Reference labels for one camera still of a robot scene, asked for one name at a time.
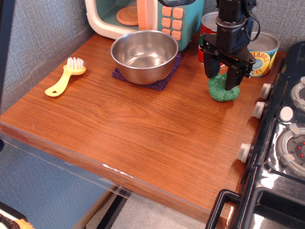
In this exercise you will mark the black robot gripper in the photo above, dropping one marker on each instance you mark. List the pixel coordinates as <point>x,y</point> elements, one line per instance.
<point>229,47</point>

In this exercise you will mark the green toy broccoli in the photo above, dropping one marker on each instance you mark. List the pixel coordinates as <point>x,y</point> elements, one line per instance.
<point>217,89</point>

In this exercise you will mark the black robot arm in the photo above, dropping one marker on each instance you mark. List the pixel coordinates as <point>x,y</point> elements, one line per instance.
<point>234,10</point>

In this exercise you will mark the grey stove knob rear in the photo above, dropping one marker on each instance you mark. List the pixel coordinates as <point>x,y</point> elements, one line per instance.
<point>265,91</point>

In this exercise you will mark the grey stove knob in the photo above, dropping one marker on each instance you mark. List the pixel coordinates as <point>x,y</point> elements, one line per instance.
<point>258,109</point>
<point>244,152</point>
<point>265,91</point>

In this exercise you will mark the pineapple slices can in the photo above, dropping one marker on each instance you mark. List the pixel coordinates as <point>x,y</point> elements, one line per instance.
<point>264,50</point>

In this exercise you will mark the tomato sauce can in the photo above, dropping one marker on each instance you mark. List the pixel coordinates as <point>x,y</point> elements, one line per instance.
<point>208,25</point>

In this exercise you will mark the grey stove knob middle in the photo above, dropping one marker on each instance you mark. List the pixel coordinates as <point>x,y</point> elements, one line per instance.
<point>258,109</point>

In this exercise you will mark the purple scrubbing pad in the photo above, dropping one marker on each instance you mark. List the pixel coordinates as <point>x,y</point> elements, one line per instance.
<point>159,85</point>

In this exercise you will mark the grey stove knob front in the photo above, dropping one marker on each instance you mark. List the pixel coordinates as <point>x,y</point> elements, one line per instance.
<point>244,152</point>

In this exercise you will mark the stainless steel bowl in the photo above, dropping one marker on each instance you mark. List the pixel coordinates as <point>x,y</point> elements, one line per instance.
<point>145,57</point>

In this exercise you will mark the orange microwave turntable plate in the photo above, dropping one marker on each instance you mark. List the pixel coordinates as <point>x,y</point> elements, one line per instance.
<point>128,16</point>

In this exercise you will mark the teal toy microwave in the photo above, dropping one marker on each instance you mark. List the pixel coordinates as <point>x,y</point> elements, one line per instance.
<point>179,18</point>

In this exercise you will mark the black toy stove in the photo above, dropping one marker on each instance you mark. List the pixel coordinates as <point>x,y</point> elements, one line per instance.
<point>273,182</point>

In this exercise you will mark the yellow dish brush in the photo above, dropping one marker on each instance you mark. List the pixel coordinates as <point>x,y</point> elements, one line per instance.
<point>73,67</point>

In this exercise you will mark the orange fuzzy object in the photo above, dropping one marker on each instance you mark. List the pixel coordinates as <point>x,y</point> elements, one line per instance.
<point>14,224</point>

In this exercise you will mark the black oven door handle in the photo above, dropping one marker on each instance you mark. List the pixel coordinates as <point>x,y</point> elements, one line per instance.
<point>223,197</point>

